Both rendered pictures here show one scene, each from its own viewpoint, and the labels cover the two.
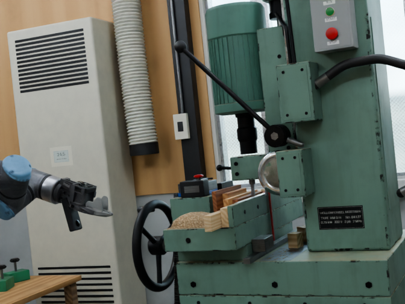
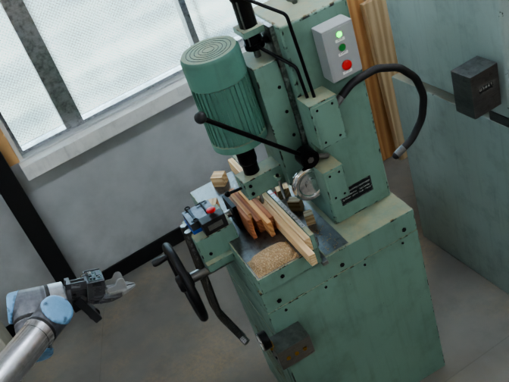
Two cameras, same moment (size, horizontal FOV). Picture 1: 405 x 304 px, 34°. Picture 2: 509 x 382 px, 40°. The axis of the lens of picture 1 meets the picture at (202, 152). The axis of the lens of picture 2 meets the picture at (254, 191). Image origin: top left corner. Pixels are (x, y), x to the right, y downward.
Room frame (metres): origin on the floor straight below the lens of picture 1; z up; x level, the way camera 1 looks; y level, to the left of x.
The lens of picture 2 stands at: (0.49, 1.05, 2.28)
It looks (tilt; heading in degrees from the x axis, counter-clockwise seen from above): 34 degrees down; 321
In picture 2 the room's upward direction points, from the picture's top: 20 degrees counter-clockwise
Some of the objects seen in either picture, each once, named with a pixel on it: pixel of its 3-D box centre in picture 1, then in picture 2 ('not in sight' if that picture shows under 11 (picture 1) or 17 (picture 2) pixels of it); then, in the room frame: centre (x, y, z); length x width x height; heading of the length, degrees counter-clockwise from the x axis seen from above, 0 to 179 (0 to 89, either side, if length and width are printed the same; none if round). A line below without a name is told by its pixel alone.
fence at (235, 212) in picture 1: (269, 201); (270, 197); (1.95, -0.18, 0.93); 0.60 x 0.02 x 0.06; 155
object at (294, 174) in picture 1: (295, 172); (329, 178); (1.72, -0.24, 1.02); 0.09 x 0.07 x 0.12; 155
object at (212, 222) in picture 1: (247, 208); (273, 216); (1.89, -0.11, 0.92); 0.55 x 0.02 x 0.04; 155
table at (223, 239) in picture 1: (226, 222); (238, 230); (2.01, -0.05, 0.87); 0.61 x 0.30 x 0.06; 155
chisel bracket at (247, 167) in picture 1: (257, 169); (261, 180); (1.93, -0.15, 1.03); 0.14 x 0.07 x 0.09; 65
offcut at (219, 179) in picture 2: not in sight; (219, 179); (2.22, -0.21, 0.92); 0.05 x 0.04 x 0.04; 22
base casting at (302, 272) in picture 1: (299, 260); (309, 227); (1.88, -0.25, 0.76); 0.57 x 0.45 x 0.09; 65
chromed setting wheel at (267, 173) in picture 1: (279, 172); (309, 182); (1.77, -0.20, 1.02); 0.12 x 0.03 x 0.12; 65
